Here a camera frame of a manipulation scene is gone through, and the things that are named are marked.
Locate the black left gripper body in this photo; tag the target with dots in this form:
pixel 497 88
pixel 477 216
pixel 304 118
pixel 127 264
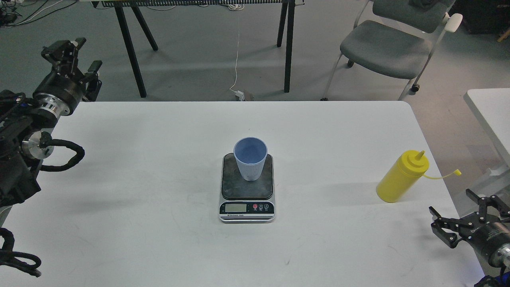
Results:
pixel 62 88

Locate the blue ribbed plastic cup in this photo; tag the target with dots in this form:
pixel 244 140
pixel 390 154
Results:
pixel 250 155

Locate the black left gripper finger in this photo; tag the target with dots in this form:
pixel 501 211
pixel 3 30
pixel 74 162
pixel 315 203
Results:
pixel 63 55
pixel 90 83

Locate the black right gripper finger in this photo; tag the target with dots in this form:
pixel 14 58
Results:
pixel 492 201
pixel 447 229

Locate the yellow squeeze bottle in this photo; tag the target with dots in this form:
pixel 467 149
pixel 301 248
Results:
pixel 406 171

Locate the grey office chair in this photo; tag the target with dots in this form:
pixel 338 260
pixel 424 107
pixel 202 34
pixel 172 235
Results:
pixel 392 52

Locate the digital kitchen scale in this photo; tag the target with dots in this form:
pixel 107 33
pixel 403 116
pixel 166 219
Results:
pixel 242 201

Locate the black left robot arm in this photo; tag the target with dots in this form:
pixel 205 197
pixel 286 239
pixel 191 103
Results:
pixel 26 144

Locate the white side table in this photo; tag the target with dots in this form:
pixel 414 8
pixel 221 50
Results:
pixel 490 107

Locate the white power adapter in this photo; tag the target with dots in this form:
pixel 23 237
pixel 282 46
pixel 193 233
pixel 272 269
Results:
pixel 243 96

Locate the black trestle table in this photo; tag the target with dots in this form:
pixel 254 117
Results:
pixel 209 37

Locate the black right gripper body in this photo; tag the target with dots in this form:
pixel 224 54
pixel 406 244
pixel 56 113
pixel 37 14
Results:
pixel 489 238

